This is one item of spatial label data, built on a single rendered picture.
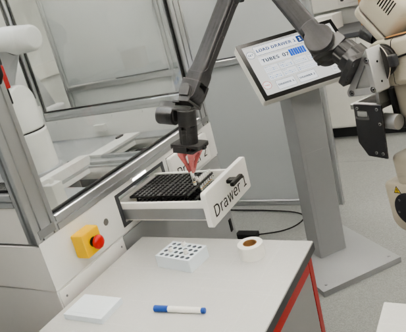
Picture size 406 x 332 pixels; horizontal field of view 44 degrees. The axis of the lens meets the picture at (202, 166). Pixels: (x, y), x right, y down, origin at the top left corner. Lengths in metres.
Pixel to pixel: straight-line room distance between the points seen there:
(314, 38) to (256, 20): 1.79
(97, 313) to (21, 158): 0.43
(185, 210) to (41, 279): 0.44
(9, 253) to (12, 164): 0.29
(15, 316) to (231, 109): 2.15
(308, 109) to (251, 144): 1.01
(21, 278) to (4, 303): 0.16
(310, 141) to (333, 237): 0.54
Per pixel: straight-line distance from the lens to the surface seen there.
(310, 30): 1.38
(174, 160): 1.84
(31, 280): 1.49
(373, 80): 1.30
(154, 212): 1.54
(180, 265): 1.38
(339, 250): 2.75
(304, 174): 2.50
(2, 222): 1.44
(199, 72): 1.49
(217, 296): 1.25
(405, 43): 1.36
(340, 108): 4.47
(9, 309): 1.65
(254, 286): 1.25
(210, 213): 1.42
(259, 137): 3.33
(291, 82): 2.28
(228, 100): 3.34
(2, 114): 1.32
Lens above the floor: 1.43
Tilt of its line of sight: 18 degrees down
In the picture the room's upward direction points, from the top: 14 degrees counter-clockwise
